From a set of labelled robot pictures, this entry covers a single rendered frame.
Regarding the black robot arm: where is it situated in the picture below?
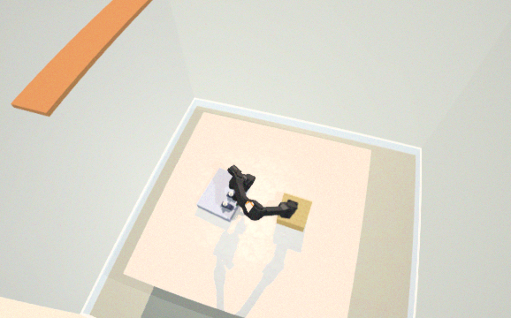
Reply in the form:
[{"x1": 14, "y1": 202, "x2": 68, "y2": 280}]
[{"x1": 227, "y1": 164, "x2": 299, "y2": 221}]

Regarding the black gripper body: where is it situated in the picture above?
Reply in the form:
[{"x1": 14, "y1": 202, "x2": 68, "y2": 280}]
[{"x1": 233, "y1": 173, "x2": 256, "y2": 202}]

